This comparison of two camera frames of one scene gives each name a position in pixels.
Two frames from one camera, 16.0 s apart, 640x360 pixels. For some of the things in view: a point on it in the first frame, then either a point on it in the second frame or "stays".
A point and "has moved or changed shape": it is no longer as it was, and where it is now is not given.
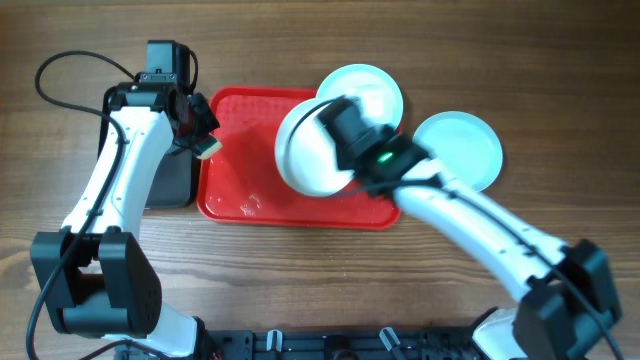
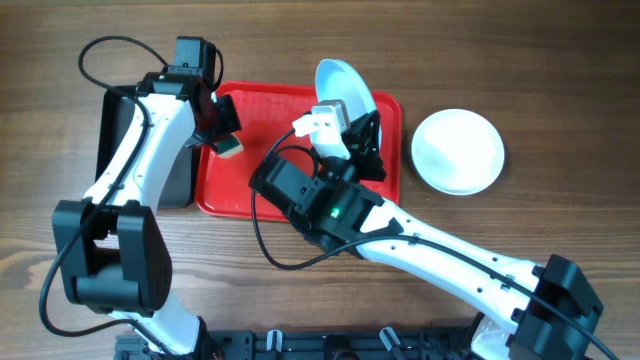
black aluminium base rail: [358, 344] stays
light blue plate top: [377, 91] has moved or changed shape
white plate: [306, 155] -> [457, 152]
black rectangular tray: [173, 179] stays
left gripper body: [202, 122] -> [223, 120]
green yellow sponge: [208, 147] -> [228, 146]
